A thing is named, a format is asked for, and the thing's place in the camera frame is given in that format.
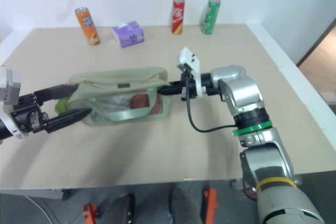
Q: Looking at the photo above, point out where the orange soda can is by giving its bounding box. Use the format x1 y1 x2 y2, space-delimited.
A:
75 6 101 47

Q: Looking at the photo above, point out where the green soda can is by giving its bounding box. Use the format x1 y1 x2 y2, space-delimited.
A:
201 0 222 36

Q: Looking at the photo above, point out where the red item inside pouch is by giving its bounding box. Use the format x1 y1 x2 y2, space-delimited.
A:
130 93 162 115

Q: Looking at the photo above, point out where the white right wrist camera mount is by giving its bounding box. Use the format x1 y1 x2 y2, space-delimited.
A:
176 47 207 97

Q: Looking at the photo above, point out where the green pouch with clear window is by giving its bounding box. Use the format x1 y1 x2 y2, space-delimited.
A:
66 66 173 126

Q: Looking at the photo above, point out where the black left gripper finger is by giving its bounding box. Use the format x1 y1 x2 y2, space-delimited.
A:
45 108 93 134
33 83 80 104

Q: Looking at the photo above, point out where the green plush keychain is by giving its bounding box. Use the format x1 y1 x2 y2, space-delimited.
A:
54 97 70 115

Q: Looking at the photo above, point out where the purple tissue pack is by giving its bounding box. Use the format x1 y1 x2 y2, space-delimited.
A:
111 20 146 49

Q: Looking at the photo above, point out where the red soda can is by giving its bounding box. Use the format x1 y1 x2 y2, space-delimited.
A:
171 0 186 36

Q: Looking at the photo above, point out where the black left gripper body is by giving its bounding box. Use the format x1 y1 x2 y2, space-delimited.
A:
10 92 50 134

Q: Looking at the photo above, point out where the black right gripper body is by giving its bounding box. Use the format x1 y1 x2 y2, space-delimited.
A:
179 63 203 102

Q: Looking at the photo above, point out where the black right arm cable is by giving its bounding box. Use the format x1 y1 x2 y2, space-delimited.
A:
185 78 238 133

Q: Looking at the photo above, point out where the orange clamp under table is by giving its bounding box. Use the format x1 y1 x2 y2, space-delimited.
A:
82 202 102 224
203 188 219 224

